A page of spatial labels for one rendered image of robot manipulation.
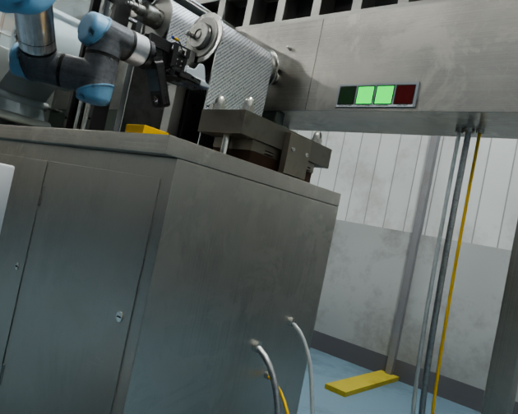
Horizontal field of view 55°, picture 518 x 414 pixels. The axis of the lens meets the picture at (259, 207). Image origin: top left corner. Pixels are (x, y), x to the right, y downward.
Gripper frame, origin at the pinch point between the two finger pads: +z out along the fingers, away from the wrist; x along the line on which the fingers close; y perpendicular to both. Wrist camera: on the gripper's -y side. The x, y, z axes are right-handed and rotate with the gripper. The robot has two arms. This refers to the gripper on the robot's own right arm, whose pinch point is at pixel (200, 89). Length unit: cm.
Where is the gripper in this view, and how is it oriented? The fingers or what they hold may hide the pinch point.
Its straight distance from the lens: 138.7
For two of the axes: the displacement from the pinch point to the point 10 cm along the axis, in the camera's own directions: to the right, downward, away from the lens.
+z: 6.4, 1.6, 7.6
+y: 2.0, -9.8, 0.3
